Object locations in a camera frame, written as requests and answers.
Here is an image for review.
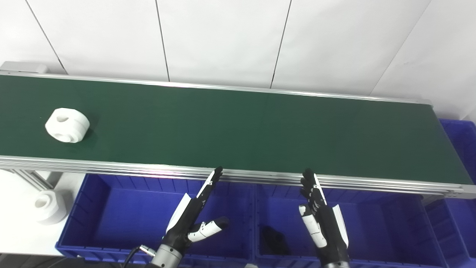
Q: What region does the black part in bin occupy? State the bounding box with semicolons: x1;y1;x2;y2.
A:
260;226;291;256

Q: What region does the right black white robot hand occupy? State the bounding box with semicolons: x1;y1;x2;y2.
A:
299;167;350;265

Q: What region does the green conveyor belt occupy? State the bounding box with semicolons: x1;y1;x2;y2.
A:
0;71;476;199

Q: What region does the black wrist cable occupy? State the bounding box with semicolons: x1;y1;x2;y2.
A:
122;245;157;268

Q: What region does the grey conveyor end housing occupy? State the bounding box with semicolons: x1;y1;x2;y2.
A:
0;61;48;74

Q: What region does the white round plastic part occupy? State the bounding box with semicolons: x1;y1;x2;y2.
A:
45;108;90;143
33;190;68;225

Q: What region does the blue plastic bin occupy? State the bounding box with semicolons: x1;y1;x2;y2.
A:
253;183;448;268
424;118;476;268
55;173;258;267

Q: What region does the aluminium conveyor support leg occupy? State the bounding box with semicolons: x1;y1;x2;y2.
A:
7;169;55;191

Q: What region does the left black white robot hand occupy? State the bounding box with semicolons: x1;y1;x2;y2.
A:
162;166;230;256

